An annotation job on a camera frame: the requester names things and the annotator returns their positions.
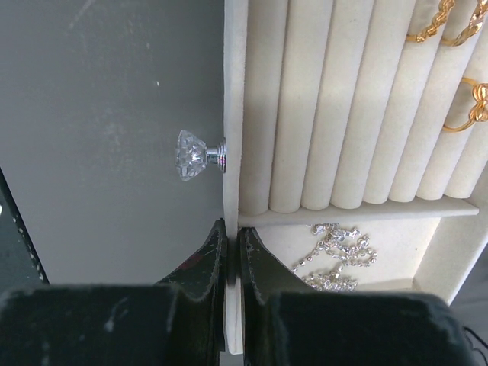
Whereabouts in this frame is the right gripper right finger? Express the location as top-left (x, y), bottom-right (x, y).
top-left (238, 228), bottom-right (487, 365)

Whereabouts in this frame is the silver jewelry pile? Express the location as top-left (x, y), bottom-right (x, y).
top-left (291, 223), bottom-right (377, 292)

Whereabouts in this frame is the beige jewelry tray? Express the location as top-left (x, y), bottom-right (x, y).
top-left (174, 0), bottom-right (488, 355)

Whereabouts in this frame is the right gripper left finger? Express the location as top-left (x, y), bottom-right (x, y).
top-left (1, 220), bottom-right (227, 365)

